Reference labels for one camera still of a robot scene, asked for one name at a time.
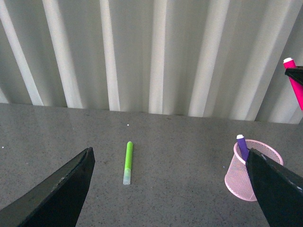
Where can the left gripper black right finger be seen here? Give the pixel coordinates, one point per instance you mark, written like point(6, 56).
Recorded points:
point(278, 190)

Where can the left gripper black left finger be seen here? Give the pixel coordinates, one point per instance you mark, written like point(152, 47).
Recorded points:
point(57, 201)

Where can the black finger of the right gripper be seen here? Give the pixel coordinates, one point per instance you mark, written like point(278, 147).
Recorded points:
point(296, 74)

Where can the pink marker pen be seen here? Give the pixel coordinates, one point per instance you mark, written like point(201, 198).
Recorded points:
point(297, 88)

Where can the purple marker pen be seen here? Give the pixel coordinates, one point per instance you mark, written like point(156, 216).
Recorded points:
point(242, 146)

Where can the pink mesh pen cup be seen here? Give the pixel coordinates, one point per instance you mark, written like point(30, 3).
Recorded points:
point(237, 179)

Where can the green marker pen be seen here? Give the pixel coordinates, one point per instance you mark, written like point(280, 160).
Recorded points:
point(128, 163)

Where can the white pleated curtain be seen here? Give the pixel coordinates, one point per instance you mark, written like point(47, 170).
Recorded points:
point(201, 58)

